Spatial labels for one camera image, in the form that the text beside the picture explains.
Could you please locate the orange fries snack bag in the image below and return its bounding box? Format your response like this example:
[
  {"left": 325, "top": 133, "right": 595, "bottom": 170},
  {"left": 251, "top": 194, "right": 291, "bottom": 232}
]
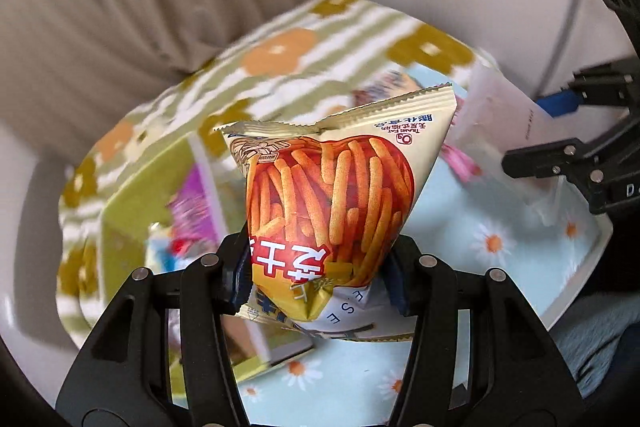
[{"left": 214, "top": 84, "right": 460, "bottom": 343}]

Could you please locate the light blue daisy tablecloth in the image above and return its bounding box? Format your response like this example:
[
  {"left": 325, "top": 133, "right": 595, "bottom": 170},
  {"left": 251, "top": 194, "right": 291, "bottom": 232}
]
[{"left": 235, "top": 67, "right": 601, "bottom": 427}]

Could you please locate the blue grey cloth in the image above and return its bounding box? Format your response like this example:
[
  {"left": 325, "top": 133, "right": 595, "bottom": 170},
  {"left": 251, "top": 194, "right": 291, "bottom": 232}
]
[{"left": 550, "top": 292, "right": 640, "bottom": 398}]

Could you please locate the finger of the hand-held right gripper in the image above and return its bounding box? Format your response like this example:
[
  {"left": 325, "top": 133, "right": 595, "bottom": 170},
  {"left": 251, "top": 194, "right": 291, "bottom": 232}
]
[
  {"left": 537, "top": 59, "right": 640, "bottom": 118},
  {"left": 501, "top": 139, "right": 608, "bottom": 195}
]

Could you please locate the brown white printed snack packet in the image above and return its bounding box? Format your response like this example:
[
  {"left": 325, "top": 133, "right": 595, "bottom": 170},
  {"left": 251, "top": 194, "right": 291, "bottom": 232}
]
[{"left": 350, "top": 69, "right": 426, "bottom": 108}]

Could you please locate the black cable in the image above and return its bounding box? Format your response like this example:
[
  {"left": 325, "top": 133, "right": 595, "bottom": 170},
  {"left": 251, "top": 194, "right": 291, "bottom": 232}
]
[{"left": 532, "top": 0, "right": 587, "bottom": 98}]

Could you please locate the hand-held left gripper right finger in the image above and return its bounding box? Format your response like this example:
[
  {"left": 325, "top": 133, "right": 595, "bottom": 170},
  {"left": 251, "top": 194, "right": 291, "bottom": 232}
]
[{"left": 385, "top": 234, "right": 586, "bottom": 427}]

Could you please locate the clear white plastic packet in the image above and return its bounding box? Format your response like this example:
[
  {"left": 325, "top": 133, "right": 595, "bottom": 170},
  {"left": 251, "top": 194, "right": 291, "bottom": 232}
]
[{"left": 457, "top": 62, "right": 568, "bottom": 228}]

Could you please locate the pink purple snack packet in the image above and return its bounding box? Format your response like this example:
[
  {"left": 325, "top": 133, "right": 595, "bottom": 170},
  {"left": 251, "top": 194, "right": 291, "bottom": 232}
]
[{"left": 167, "top": 167, "right": 226, "bottom": 248}]

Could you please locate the green cardboard box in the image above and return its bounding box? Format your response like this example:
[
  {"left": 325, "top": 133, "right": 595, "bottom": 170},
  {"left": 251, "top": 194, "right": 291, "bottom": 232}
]
[{"left": 97, "top": 127, "right": 316, "bottom": 383}]

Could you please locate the green striped floral blanket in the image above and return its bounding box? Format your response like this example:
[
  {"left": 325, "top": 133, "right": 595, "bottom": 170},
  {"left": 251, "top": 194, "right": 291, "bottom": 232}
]
[{"left": 57, "top": 0, "right": 501, "bottom": 348}]

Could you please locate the white blue snack packet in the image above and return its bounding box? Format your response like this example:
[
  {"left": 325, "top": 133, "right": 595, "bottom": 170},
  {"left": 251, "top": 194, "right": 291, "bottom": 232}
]
[{"left": 147, "top": 227, "right": 211, "bottom": 273}]

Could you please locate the beige curtain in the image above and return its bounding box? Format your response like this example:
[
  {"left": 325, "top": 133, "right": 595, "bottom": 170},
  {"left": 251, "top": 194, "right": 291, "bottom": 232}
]
[{"left": 0, "top": 0, "right": 351, "bottom": 142}]

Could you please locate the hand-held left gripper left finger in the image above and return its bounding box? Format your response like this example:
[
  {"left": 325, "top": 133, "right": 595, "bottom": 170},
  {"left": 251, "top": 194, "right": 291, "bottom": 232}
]
[{"left": 55, "top": 233, "right": 251, "bottom": 427}]

